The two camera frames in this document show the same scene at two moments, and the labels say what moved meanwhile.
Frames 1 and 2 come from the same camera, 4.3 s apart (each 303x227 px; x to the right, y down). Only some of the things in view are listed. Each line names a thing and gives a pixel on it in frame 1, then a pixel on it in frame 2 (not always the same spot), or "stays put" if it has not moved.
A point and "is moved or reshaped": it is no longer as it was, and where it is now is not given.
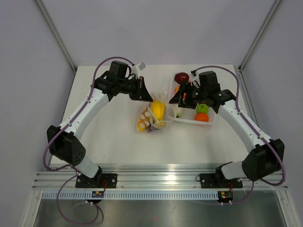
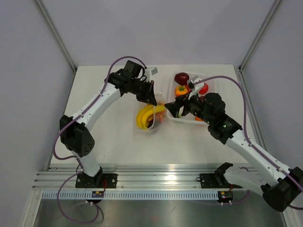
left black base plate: x=100 y=180 stays put
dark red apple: x=180 y=76 stays put
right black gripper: x=185 y=87 to x=174 y=107
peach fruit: x=176 y=89 to x=160 y=116
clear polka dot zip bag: x=157 y=114 is moved or reshaped
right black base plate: x=209 y=181 stays put
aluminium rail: x=145 y=178 stays put
